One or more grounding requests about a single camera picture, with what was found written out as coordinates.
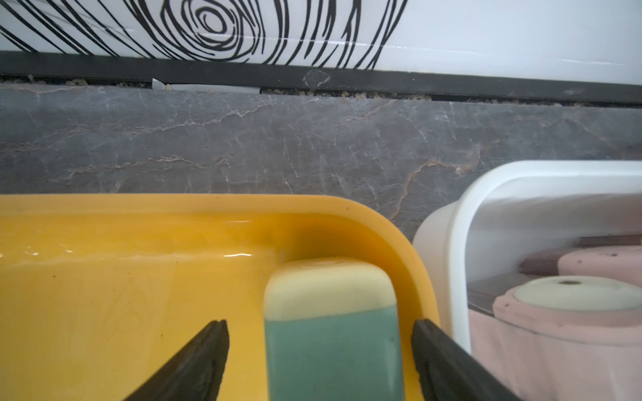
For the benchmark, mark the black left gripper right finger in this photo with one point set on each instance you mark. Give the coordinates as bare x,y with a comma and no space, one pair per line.
448,372

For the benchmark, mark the yellow plastic storage tray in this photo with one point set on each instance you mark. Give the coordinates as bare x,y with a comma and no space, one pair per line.
99,291

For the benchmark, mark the white plastic storage tray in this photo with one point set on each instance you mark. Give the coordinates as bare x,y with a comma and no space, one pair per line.
517,209

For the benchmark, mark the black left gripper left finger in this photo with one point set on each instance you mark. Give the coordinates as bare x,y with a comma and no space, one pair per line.
195,372

